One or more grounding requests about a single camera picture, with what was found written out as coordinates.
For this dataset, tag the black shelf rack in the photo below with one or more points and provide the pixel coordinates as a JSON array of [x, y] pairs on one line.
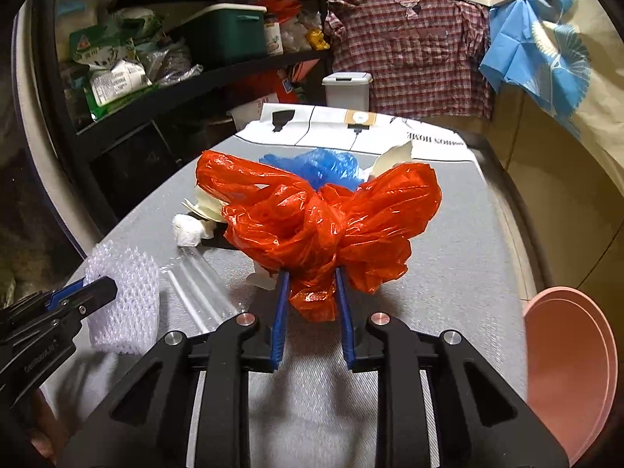
[[195, 83]]

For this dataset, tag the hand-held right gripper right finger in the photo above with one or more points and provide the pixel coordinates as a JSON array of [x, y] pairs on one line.
[[343, 312]]

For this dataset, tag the labelled jar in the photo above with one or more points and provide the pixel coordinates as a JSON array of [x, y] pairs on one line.
[[273, 34]]

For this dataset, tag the pink plastic bin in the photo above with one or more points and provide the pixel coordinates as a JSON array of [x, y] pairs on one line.
[[565, 375]]

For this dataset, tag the red plaid shirt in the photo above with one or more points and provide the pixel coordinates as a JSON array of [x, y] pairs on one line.
[[404, 58]]

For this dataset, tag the red plastic bag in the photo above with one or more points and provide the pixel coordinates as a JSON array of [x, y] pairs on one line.
[[312, 224]]

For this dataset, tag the blue and cream printed cloth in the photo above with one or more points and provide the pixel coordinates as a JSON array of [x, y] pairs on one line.
[[555, 58]]

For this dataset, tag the clear plastic sheet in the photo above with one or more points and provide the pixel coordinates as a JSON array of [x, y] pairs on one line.
[[200, 287]]

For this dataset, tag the green and white packet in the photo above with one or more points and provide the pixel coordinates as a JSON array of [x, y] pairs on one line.
[[112, 39], [117, 87]]

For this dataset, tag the clear plastic bags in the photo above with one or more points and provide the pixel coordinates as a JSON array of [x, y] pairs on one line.
[[173, 66]]

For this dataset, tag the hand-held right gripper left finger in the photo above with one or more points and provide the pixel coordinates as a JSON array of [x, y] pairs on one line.
[[282, 312]]

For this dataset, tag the clear bubble wrap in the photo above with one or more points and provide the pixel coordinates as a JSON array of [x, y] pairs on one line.
[[131, 302]]

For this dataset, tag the red bag on shelf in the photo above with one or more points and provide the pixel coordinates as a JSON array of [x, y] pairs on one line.
[[280, 9]]

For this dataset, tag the person's left hand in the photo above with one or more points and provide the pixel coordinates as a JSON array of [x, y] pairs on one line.
[[46, 424]]

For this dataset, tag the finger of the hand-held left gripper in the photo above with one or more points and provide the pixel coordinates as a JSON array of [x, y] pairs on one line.
[[95, 295]]

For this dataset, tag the cream paper scrap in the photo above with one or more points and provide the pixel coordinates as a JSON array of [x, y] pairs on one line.
[[392, 158], [207, 207]]

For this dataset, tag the green storage box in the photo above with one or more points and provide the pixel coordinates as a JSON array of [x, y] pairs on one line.
[[219, 39]]

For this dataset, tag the small white lidded bin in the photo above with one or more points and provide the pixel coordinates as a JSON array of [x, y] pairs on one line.
[[346, 92]]

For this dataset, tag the crumpled white tissue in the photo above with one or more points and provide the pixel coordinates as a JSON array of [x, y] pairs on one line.
[[187, 229]]

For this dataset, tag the yellow packet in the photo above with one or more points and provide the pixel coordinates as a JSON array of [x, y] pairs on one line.
[[317, 40]]

